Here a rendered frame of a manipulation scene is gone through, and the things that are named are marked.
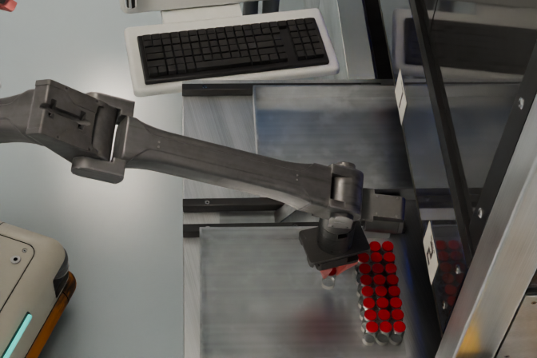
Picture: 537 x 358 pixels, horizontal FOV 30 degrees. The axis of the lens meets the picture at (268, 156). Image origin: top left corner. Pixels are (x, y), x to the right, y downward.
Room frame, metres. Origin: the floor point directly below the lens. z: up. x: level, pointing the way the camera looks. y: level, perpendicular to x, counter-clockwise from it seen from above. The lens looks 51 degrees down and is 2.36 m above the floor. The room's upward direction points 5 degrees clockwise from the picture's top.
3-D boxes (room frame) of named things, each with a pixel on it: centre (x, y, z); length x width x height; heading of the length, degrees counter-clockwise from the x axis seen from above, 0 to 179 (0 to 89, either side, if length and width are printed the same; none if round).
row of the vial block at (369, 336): (0.91, -0.18, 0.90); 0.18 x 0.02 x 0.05; 6
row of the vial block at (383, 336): (0.91, -0.21, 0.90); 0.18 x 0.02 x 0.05; 6
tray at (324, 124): (1.25, -0.14, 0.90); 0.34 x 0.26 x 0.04; 97
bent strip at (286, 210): (1.06, 0.01, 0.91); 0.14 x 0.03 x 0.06; 96
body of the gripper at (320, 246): (0.92, -0.12, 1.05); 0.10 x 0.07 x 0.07; 111
